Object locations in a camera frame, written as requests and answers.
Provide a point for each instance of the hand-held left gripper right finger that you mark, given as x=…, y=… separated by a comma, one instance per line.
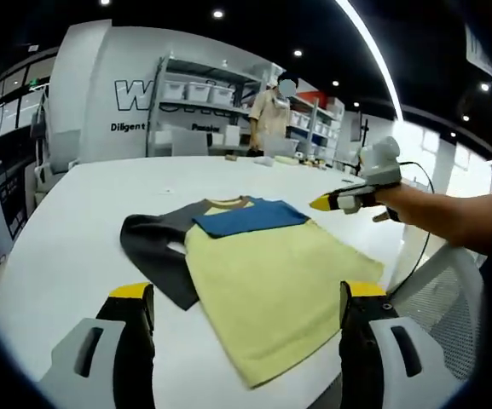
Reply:
x=358, y=362

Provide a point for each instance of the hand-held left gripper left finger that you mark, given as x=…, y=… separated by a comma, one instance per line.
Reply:
x=134, y=362

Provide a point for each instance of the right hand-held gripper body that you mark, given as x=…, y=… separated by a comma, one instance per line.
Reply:
x=382, y=170

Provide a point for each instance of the yellow colour-block garment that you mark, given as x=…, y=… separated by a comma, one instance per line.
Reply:
x=271, y=298

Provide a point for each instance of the black tripod with panel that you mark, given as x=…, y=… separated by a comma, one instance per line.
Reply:
x=362, y=128

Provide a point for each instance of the beige flat object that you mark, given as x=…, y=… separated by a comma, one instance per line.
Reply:
x=284, y=160

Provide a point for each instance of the white crumpled cloth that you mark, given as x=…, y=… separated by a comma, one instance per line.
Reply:
x=264, y=162

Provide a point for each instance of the white mesh office chair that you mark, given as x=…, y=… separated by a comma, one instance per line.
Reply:
x=446, y=307

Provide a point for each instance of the small brown object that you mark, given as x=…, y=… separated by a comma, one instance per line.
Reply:
x=231, y=158

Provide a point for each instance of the white linear ceiling light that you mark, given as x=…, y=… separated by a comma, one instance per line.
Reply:
x=374, y=40

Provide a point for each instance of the white box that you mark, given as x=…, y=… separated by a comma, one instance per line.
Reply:
x=232, y=135

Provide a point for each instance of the white storage bin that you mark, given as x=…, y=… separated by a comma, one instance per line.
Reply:
x=198, y=92
x=221, y=95
x=175, y=90

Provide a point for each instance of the grey metal shelf rack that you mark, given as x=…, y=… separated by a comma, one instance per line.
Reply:
x=198, y=105

